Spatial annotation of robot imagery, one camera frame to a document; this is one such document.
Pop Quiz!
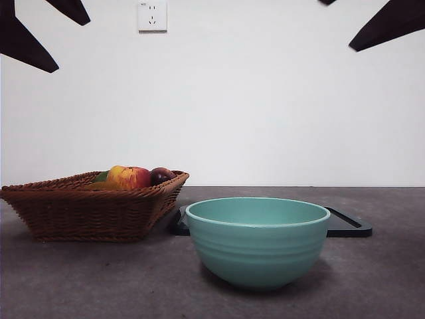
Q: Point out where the red and yellow apple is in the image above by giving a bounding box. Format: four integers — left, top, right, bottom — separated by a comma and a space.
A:
106, 165, 152, 191

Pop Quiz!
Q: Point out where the dark red plum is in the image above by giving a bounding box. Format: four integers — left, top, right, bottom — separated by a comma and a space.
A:
150, 167, 177, 187

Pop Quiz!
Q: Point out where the black rectangular tray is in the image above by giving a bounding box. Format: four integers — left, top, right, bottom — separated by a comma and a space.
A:
171, 204, 373, 238

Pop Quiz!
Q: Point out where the brown kiwifruit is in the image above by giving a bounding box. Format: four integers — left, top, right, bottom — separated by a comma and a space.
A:
84, 181, 116, 191

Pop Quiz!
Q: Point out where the teal ribbed bowl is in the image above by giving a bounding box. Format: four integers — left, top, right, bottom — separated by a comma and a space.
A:
185, 196, 332, 293

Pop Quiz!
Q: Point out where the brown wicker basket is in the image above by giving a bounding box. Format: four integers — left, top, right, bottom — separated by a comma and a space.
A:
0, 169, 191, 244

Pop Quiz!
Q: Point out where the white wall power socket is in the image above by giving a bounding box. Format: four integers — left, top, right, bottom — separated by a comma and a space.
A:
137, 1, 168, 34

